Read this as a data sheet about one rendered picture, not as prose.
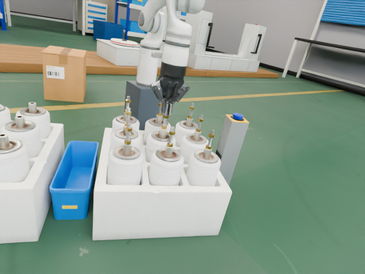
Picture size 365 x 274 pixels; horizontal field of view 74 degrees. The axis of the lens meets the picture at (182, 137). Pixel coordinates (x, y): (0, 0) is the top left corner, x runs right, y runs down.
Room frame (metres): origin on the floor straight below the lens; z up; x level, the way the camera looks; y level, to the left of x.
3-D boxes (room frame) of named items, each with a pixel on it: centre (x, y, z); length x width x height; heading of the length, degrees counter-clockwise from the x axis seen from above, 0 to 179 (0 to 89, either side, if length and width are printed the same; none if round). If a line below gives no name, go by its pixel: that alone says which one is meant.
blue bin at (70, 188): (0.68, 0.33, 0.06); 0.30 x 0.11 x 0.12; 17
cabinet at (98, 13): (5.95, 2.56, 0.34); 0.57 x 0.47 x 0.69; 44
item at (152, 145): (0.72, 0.07, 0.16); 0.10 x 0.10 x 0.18
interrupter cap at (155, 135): (0.72, 0.07, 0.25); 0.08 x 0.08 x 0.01
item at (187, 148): (0.76, -0.05, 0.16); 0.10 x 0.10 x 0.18
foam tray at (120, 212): (0.72, 0.06, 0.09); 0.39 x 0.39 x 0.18; 17
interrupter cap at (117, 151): (0.58, 0.14, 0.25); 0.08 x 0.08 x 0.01
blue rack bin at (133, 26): (5.85, 1.59, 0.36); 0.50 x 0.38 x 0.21; 45
